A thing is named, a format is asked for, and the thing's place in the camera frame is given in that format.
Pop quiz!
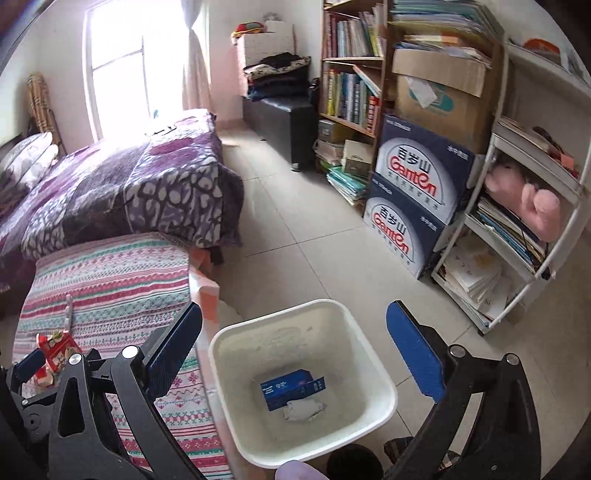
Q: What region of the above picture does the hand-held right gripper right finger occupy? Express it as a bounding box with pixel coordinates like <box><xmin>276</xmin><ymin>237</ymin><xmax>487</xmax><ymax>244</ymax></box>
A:
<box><xmin>383</xmin><ymin>301</ymin><xmax>543</xmax><ymax>480</ymax></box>

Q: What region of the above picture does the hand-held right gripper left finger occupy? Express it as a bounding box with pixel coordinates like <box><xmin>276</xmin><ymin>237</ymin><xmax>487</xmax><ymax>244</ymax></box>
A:
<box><xmin>45</xmin><ymin>302</ymin><xmax>204</xmax><ymax>480</ymax></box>

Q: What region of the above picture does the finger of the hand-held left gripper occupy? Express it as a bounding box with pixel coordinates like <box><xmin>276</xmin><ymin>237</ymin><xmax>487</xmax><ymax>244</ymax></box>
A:
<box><xmin>8</xmin><ymin>349</ymin><xmax>61</xmax><ymax>411</ymax></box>

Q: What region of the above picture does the red snack packet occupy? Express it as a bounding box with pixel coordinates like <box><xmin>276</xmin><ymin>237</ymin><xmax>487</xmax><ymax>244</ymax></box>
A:
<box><xmin>36</xmin><ymin>330</ymin><xmax>85</xmax><ymax>387</ymax></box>

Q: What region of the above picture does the white plastic trash bin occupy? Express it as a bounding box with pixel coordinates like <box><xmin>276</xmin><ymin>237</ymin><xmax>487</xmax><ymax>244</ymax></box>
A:
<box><xmin>209</xmin><ymin>299</ymin><xmax>399</xmax><ymax>467</ymax></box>

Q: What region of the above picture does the orange white checked sheet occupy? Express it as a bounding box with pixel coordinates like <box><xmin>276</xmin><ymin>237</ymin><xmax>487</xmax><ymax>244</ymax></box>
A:
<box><xmin>188</xmin><ymin>249</ymin><xmax>221</xmax><ymax>335</ymax></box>

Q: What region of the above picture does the striped knitted blanket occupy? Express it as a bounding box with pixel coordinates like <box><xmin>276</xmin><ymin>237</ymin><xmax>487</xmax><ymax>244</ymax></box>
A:
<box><xmin>11</xmin><ymin>233</ymin><xmax>232</xmax><ymax>480</ymax></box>

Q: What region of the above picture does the stack of white papers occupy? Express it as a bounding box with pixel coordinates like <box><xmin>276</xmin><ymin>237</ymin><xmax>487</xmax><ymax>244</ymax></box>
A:
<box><xmin>436</xmin><ymin>233</ymin><xmax>526</xmax><ymax>324</ymax></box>

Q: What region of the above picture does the blue cardboard box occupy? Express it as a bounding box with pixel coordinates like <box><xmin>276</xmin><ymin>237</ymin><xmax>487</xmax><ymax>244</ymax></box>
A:
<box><xmin>261</xmin><ymin>369</ymin><xmax>328</xmax><ymax>411</ymax></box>

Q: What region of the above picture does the crumpled white tissue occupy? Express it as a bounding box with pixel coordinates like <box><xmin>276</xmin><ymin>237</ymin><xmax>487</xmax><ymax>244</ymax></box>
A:
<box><xmin>283</xmin><ymin>399</ymin><xmax>326</xmax><ymax>424</ymax></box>

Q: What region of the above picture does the blue water carton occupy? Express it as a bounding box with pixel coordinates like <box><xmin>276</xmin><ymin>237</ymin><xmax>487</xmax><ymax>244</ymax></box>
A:
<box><xmin>362</xmin><ymin>173</ymin><xmax>459</xmax><ymax>280</ymax></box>
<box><xmin>374</xmin><ymin>114</ymin><xmax>486</xmax><ymax>228</ymax></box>

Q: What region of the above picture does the row of thin booklets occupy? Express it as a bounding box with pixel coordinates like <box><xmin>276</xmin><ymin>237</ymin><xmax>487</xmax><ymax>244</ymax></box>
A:
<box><xmin>475</xmin><ymin>194</ymin><xmax>548</xmax><ymax>278</ymax></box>

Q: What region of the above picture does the lilac cloth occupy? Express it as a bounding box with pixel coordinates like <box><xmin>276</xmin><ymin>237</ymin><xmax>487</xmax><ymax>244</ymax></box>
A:
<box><xmin>276</xmin><ymin>460</ymin><xmax>329</xmax><ymax>480</ymax></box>

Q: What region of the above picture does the purple patterned quilt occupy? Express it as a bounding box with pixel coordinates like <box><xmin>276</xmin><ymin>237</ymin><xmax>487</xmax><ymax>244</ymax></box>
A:
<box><xmin>0</xmin><ymin>110</ymin><xmax>245</xmax><ymax>289</ymax></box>

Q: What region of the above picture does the stack of teal books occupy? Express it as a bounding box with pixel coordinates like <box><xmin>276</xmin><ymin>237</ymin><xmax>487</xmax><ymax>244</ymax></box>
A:
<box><xmin>327</xmin><ymin>166</ymin><xmax>370</xmax><ymax>206</ymax></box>

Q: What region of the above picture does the pink plush toy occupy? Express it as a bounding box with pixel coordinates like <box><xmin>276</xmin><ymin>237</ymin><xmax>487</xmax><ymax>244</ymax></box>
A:
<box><xmin>484</xmin><ymin>159</ymin><xmax>562</xmax><ymax>243</ymax></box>

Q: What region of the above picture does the floral white pillow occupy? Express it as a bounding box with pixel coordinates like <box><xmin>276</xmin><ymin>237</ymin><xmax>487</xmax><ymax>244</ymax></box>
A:
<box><xmin>0</xmin><ymin>131</ymin><xmax>59</xmax><ymax>191</ymax></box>

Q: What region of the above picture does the stack of white books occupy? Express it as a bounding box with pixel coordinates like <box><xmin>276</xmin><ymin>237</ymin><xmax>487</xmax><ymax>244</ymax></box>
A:
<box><xmin>314</xmin><ymin>138</ymin><xmax>345</xmax><ymax>172</ymax></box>

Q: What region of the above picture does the white shelf rack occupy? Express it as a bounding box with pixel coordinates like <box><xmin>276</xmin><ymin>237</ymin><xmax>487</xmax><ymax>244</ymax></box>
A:
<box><xmin>431</xmin><ymin>41</ymin><xmax>591</xmax><ymax>336</ymax></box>

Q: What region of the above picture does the black storage bench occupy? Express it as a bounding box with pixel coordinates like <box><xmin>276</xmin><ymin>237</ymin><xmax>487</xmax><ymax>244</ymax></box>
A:
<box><xmin>242</xmin><ymin>95</ymin><xmax>315</xmax><ymax>172</ymax></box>

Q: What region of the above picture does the stack of notebooks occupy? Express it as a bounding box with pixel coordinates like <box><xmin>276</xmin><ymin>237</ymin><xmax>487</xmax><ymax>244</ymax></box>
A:
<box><xmin>496</xmin><ymin>115</ymin><xmax>581</xmax><ymax>180</ymax></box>

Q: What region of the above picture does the folded rattan chair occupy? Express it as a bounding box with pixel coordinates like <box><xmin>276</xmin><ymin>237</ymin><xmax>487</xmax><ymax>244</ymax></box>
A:
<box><xmin>27</xmin><ymin>73</ymin><xmax>66</xmax><ymax>154</ymax></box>

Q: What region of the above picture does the brown cardboard box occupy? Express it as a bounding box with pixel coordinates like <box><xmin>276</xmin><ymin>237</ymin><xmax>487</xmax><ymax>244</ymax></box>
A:
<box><xmin>392</xmin><ymin>46</ymin><xmax>498</xmax><ymax>154</ymax></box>

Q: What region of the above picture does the row of colourful books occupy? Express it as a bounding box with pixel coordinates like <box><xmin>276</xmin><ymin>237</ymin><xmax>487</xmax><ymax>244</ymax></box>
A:
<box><xmin>323</xmin><ymin>65</ymin><xmax>382</xmax><ymax>131</ymax></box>

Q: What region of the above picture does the pink curtain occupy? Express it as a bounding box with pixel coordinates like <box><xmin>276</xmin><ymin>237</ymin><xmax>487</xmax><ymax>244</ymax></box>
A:
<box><xmin>180</xmin><ymin>0</ymin><xmax>219</xmax><ymax>114</ymax></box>

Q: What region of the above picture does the stack of folded clothes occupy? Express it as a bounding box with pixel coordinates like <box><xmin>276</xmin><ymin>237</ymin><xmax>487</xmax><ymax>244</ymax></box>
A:
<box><xmin>243</xmin><ymin>52</ymin><xmax>311</xmax><ymax>101</ymax></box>

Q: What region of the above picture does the window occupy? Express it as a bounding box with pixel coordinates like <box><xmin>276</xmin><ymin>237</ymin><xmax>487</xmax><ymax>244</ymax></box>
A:
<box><xmin>83</xmin><ymin>0</ymin><xmax>191</xmax><ymax>139</ymax></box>

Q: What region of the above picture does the wooden bookshelf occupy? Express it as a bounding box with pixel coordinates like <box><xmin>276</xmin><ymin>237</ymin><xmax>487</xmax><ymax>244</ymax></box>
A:
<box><xmin>318</xmin><ymin>0</ymin><xmax>394</xmax><ymax>139</ymax></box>

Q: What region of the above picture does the white storage box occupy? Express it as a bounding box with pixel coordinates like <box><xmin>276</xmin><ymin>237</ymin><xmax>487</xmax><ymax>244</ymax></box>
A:
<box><xmin>236</xmin><ymin>21</ymin><xmax>296</xmax><ymax>69</ymax></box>

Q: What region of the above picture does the row of tall books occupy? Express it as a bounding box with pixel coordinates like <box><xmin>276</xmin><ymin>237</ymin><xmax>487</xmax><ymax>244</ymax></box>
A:
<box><xmin>323</xmin><ymin>4</ymin><xmax>387</xmax><ymax>58</ymax></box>

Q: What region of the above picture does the colourful plush toy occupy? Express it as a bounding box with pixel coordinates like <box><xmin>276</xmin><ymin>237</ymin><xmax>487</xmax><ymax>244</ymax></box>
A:
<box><xmin>232</xmin><ymin>18</ymin><xmax>269</xmax><ymax>38</ymax></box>

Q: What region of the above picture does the pile of paper folders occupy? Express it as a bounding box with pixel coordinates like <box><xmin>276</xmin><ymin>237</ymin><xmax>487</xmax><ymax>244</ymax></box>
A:
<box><xmin>388</xmin><ymin>0</ymin><xmax>505</xmax><ymax>62</ymax></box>

